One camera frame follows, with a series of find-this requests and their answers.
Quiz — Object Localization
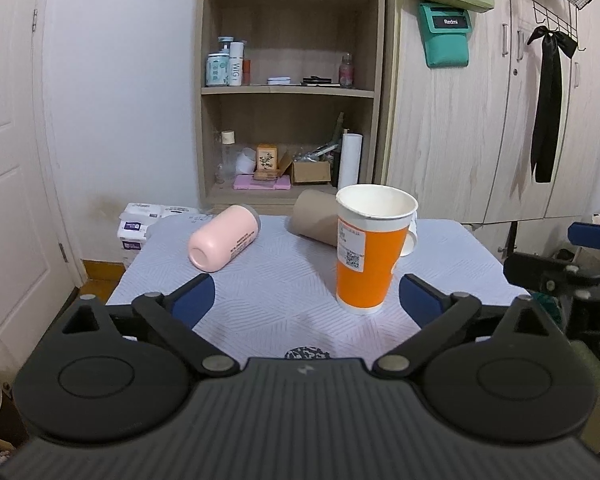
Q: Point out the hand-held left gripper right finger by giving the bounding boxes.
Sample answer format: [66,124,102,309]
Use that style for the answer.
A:
[374,273,557,378]

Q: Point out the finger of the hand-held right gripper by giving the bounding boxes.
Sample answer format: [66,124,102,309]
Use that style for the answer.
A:
[568,222,600,250]
[503,252,581,292]

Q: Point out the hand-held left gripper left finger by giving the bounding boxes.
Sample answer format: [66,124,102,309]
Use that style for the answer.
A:
[55,274,242,379]

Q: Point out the pink cylindrical bottle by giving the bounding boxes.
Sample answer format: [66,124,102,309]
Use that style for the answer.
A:
[187,204,262,274]

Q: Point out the orange paper cup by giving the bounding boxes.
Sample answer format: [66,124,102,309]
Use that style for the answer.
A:
[335,184,419,316]

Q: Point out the brown paper cup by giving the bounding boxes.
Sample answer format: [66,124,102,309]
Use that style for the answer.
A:
[286,189,342,248]

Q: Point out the white patterned tablecloth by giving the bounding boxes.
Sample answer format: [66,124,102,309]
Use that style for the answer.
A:
[105,212,531,361]

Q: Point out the white tissue pack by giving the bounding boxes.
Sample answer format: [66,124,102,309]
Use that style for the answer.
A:
[122,202,167,220]
[116,217,153,252]
[161,204,215,220]

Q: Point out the pink flat box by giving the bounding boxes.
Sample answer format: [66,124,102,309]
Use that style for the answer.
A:
[233,174,293,191]

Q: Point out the black ribbon bow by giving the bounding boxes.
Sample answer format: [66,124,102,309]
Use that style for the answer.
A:
[526,25,579,184]

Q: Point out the wooden wardrobe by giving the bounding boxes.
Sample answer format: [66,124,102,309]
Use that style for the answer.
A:
[382,0,600,226]

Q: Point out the clear bottle beige cap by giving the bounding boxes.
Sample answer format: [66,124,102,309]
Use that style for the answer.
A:
[216,130,237,184]

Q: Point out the white jar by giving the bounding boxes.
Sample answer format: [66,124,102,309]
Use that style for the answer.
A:
[235,148,257,175]

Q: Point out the white paper roll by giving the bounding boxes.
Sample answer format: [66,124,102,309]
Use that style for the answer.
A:
[337,133,364,191]

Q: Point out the orange flower box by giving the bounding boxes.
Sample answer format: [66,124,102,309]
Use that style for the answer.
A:
[256,144,278,175]

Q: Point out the open cardboard box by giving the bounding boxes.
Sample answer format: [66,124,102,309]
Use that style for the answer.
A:
[290,152,332,186]

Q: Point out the wooden shelf unit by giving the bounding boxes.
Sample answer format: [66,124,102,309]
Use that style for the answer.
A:
[194,0,387,207]

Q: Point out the white door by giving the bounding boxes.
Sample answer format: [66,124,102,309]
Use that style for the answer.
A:
[0,0,81,376]

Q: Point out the white teal tub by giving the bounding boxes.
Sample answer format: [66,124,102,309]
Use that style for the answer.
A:
[205,53,231,87]

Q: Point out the tall white bottle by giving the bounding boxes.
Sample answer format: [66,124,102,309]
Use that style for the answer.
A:
[228,42,245,86]

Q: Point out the teal fabric pouch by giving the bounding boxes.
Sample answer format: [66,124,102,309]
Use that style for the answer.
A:
[418,1,473,69]

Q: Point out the black wire hook rack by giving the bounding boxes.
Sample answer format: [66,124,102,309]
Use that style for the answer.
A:
[532,0,588,53]

